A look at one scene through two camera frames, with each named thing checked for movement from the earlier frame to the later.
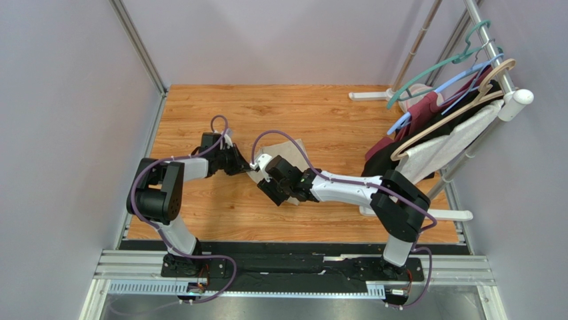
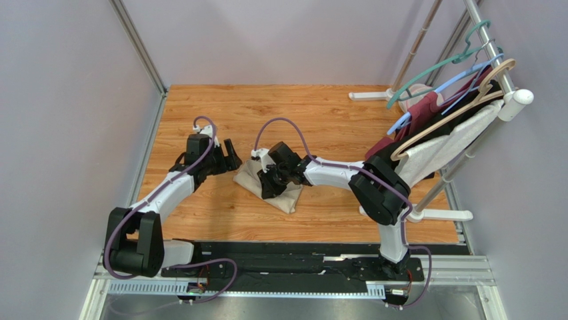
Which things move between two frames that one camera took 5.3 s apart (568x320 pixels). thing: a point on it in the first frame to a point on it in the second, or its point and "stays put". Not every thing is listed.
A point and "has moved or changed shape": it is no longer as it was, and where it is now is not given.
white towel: [438, 151] stays put
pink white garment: [414, 95] stays put
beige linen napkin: [293, 151] has moved or changed shape
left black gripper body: [227, 159] stays put
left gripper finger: [241, 168] to [232, 163]
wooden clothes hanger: [482, 97] stays put
